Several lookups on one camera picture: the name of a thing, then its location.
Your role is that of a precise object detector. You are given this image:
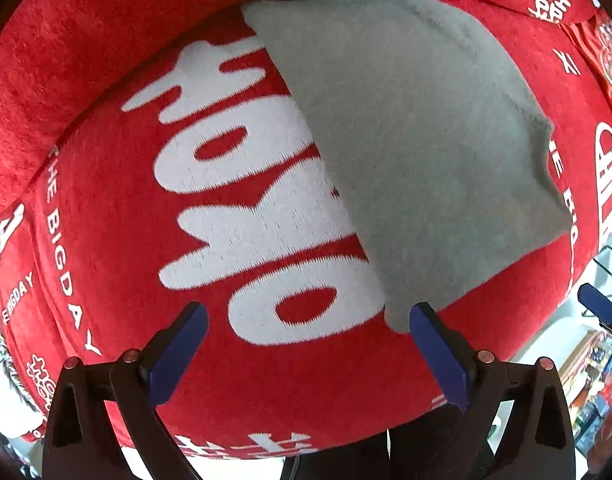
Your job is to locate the white furry cloth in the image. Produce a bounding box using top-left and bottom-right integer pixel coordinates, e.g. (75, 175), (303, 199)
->
(0, 310), (43, 442)

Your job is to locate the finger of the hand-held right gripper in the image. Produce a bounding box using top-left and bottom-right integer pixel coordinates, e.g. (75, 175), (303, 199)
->
(577, 283), (612, 342)

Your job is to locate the red printed blanket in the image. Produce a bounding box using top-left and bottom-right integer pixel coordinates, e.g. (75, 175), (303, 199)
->
(0, 0), (612, 461)

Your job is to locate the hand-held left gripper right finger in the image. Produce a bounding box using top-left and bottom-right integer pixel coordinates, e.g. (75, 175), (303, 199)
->
(409, 302), (578, 480)

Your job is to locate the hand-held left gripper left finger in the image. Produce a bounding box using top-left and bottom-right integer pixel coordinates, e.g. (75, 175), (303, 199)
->
(42, 302), (209, 480)

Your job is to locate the red patterned cloth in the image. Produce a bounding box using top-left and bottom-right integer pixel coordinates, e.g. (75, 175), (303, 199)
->
(561, 7), (612, 111)

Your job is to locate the stack of colourful boxes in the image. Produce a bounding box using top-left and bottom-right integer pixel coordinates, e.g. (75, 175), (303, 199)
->
(558, 330), (612, 476)

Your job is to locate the grey small garment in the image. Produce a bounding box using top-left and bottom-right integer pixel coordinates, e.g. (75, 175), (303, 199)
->
(241, 0), (573, 335)

